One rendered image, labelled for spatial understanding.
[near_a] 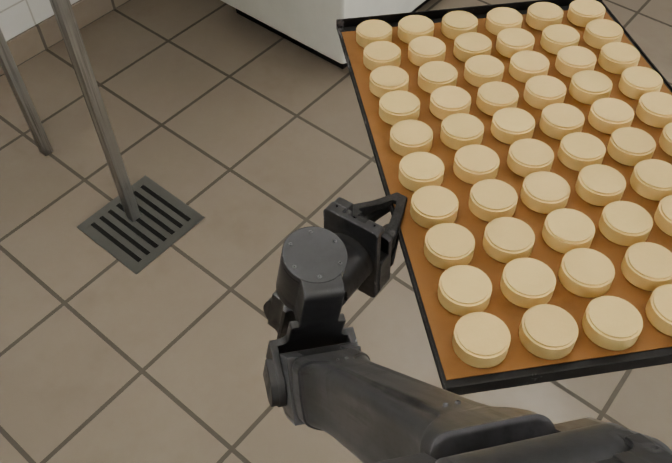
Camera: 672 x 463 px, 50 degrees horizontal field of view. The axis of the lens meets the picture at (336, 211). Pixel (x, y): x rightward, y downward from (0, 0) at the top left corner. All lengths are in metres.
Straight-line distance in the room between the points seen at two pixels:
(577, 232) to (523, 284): 0.09
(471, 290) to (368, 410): 0.27
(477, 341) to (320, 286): 0.15
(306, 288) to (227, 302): 1.29
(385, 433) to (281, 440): 1.29
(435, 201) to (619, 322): 0.22
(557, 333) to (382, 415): 0.29
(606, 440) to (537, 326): 0.37
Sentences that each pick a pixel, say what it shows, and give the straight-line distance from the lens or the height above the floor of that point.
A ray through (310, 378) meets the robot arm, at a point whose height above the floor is 1.06.
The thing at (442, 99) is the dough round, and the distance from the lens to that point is 0.90.
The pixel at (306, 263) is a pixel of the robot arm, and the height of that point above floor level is 1.08.
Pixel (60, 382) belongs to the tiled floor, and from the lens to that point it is 1.88.
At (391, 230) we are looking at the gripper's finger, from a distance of 0.73.
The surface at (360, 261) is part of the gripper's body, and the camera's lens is 0.71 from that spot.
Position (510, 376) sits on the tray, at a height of 1.00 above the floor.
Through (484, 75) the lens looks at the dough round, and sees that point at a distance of 0.95.
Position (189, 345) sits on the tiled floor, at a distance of 1.84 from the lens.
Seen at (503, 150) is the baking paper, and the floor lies 0.97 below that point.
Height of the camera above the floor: 1.58
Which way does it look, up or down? 51 degrees down
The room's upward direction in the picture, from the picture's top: straight up
